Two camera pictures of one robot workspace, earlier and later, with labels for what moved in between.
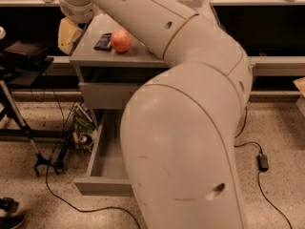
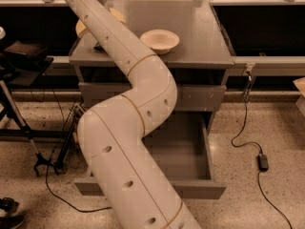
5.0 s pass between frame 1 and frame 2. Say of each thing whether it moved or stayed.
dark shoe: stayed
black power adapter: stayed
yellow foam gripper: moved
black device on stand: stayed
